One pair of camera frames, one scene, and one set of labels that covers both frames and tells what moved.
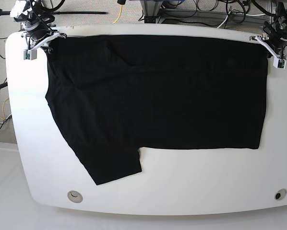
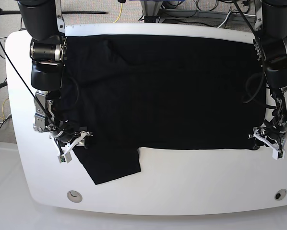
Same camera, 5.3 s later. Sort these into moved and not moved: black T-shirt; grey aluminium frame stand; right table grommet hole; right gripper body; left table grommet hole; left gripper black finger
Moved: left gripper black finger; right gripper body
Not moved: left table grommet hole; grey aluminium frame stand; black T-shirt; right table grommet hole
